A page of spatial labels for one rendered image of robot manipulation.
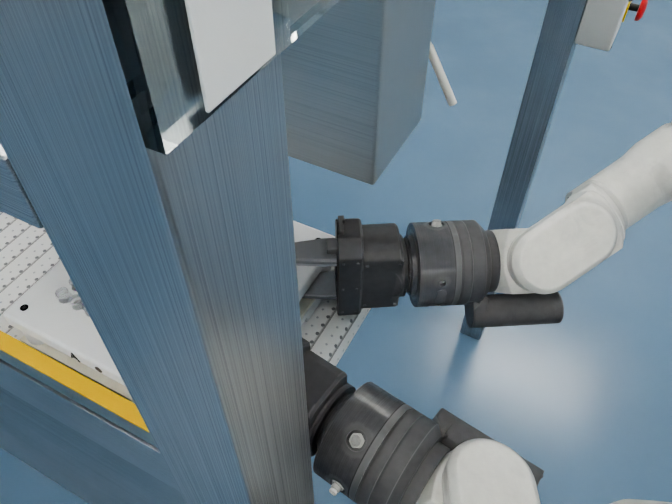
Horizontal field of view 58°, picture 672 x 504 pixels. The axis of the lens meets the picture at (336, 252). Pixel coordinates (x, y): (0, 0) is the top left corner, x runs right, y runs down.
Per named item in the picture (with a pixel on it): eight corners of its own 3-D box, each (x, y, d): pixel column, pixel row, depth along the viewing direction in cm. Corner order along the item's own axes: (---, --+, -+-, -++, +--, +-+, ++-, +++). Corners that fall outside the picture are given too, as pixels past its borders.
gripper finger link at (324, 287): (278, 297, 63) (338, 294, 63) (278, 273, 65) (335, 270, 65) (279, 306, 64) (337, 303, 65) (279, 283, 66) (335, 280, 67)
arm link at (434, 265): (341, 262, 55) (471, 256, 56) (333, 190, 61) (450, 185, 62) (339, 339, 64) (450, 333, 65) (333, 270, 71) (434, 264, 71)
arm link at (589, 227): (501, 251, 58) (616, 173, 58) (474, 250, 67) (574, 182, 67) (538, 308, 58) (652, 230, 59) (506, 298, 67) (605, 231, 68)
